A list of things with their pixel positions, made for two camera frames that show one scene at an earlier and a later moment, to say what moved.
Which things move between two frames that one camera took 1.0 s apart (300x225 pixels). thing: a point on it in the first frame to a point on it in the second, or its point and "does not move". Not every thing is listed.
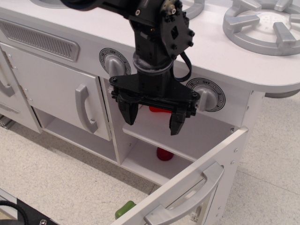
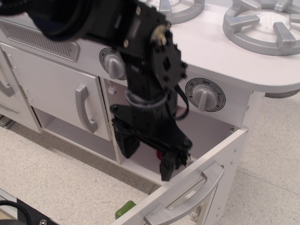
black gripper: (156, 90) to (156, 128)
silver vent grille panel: (50, 44) does not move
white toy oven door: (206, 197) does not move
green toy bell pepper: (124, 209) does not move
